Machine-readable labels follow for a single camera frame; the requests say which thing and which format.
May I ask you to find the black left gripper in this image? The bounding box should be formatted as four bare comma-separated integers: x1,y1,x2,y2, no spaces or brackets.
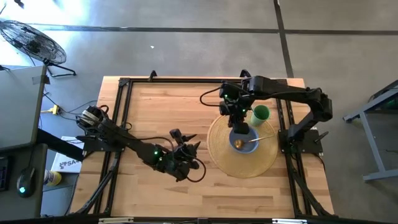
172,133,202,170

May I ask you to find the black right camera cable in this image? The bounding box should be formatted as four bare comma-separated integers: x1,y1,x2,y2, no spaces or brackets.
199,86,225,108

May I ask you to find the black aluminium table frame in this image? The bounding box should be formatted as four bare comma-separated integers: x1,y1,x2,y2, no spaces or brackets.
67,70,336,224

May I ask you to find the black computer mouse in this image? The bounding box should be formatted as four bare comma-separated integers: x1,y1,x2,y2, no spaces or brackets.
16,167,36,198

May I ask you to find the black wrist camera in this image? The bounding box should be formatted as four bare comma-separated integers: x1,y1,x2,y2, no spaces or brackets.
218,101,233,116
169,128,185,144

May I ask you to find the black floor fan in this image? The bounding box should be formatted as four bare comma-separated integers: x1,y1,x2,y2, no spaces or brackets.
0,19,77,78

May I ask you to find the gold metal spoon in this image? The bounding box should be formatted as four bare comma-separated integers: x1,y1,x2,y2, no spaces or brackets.
233,134,275,150

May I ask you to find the blue bowl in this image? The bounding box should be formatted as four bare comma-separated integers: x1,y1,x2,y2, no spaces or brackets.
229,126,260,155

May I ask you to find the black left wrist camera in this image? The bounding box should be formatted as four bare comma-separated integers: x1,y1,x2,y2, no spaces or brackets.
169,128,185,144

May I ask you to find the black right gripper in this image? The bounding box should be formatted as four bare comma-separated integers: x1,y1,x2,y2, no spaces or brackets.
228,104,251,136

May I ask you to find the white printed cardboard box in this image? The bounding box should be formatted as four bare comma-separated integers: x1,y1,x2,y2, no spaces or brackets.
50,135,85,174

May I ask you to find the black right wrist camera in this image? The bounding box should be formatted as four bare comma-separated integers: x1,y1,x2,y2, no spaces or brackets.
218,101,233,116

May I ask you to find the dark grey desk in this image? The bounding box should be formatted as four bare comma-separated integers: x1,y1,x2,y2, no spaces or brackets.
0,144,47,220

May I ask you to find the green plastic cup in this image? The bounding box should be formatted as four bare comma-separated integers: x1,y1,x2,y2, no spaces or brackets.
250,105,271,127

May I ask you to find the black keyboard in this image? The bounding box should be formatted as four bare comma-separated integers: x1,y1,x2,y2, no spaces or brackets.
0,155,12,192

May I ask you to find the light grey desk top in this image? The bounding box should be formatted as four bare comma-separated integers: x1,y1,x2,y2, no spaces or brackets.
0,65,47,152

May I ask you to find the yellow and white cup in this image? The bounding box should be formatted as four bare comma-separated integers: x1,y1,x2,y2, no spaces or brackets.
43,169,63,187

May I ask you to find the round woven straw placemat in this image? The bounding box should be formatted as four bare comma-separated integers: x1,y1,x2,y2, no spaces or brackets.
206,111,280,179

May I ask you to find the workbench with blue-grey legs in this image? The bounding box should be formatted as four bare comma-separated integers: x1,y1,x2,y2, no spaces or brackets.
343,79,398,183

